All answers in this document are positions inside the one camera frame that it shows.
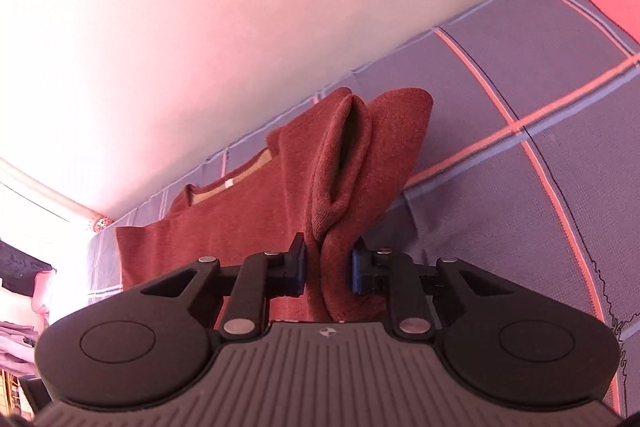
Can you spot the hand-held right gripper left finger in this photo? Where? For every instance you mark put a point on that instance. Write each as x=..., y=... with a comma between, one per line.
x=300, y=267

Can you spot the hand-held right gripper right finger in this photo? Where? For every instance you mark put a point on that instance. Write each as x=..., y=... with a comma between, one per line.
x=356, y=272

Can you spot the red-brown knit sweater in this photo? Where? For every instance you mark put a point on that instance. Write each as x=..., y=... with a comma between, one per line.
x=250, y=217

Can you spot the blue plaid bed sheet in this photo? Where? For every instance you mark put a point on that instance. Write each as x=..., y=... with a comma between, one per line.
x=500, y=207

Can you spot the pink hanging cloth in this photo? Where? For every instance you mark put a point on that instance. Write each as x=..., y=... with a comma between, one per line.
x=42, y=297

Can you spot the white lace-edged curtain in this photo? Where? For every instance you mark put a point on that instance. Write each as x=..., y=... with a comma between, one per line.
x=50, y=192

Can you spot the dark hanging cloth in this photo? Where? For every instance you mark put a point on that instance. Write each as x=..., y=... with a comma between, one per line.
x=20, y=267

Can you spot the pile of pale folded cloths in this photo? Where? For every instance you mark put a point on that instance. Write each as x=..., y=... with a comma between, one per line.
x=17, y=342

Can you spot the wooden rack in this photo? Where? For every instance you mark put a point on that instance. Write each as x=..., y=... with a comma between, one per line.
x=7, y=392

